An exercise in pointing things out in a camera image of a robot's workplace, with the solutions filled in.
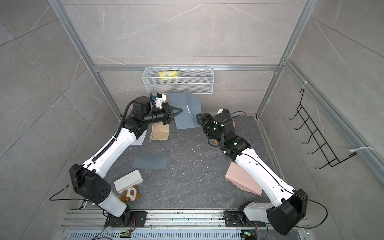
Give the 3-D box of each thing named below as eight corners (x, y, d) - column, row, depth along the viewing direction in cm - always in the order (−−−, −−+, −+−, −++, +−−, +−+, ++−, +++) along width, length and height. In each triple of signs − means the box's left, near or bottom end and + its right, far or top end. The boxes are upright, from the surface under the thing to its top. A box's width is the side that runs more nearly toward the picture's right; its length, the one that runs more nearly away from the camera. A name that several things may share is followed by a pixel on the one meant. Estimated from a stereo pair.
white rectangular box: (120, 195, 82) (116, 193, 79) (116, 184, 86) (113, 182, 83) (144, 181, 87) (141, 178, 84) (139, 171, 91) (137, 168, 88)
